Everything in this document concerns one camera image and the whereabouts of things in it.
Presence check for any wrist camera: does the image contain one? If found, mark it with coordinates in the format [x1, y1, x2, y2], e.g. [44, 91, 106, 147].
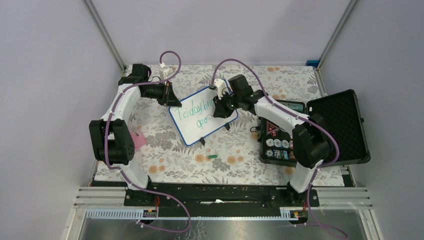
[159, 62, 175, 81]
[211, 78, 231, 100]

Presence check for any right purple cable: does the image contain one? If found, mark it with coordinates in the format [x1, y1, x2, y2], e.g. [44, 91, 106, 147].
[210, 58, 349, 239]

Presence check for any blue framed whiteboard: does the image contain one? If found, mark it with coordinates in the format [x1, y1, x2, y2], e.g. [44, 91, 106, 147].
[168, 86, 239, 146]

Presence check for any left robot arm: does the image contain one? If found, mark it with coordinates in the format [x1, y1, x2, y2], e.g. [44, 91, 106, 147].
[89, 63, 182, 206]

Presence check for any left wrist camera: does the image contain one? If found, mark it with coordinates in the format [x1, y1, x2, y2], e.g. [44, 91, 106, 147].
[159, 62, 175, 81]

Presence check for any purple cable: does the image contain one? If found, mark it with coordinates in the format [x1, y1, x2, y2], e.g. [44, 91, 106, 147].
[210, 58, 349, 239]
[103, 50, 193, 234]

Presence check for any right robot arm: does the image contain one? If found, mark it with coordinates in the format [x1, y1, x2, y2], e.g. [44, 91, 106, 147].
[210, 74, 340, 206]

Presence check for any blue corner clamp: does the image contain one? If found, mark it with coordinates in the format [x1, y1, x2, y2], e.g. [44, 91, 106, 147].
[305, 60, 320, 68]

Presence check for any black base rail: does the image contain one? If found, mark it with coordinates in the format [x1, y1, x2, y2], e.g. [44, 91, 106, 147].
[124, 182, 320, 217]

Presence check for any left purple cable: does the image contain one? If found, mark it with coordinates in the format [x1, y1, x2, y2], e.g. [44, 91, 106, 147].
[103, 50, 193, 234]

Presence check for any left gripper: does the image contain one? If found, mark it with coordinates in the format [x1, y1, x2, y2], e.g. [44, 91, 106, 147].
[142, 79, 182, 107]

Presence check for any white cable duct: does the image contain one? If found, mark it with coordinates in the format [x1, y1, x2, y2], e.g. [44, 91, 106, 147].
[85, 208, 299, 221]

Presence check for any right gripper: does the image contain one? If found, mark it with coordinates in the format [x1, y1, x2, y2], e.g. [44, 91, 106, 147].
[213, 90, 242, 119]

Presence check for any pink metronome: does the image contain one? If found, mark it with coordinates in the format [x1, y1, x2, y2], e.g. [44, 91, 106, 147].
[129, 129, 147, 150]

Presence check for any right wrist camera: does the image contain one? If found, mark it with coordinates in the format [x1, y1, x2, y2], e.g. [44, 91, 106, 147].
[211, 78, 231, 100]

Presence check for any black open case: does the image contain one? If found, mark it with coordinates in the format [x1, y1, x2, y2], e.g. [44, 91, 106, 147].
[256, 89, 371, 167]

